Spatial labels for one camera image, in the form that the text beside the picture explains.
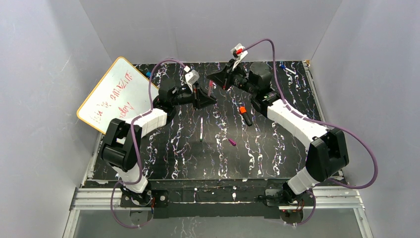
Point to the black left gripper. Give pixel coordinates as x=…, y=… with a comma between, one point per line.
x=195, y=97

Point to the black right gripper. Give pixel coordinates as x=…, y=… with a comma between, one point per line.
x=230, y=76

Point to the white green thin pen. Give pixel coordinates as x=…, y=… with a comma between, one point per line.
x=201, y=129

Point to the black orange highlighter marker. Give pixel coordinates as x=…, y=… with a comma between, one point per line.
x=243, y=112

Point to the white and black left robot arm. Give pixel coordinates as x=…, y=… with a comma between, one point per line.
x=121, y=143

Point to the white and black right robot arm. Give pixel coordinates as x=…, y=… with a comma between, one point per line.
x=326, y=148

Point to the magenta pen cap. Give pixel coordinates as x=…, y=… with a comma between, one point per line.
x=232, y=142

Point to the white blue marker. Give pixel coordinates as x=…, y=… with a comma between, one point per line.
x=287, y=69

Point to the yellow framed whiteboard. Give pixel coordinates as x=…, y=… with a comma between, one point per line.
x=123, y=93

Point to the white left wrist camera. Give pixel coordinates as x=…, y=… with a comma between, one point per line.
x=191, y=77

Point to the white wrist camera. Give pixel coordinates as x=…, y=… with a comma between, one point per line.
x=191, y=77
x=239, y=52

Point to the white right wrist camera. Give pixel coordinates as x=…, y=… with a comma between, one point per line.
x=239, y=52

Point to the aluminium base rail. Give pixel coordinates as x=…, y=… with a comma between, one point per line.
x=104, y=198

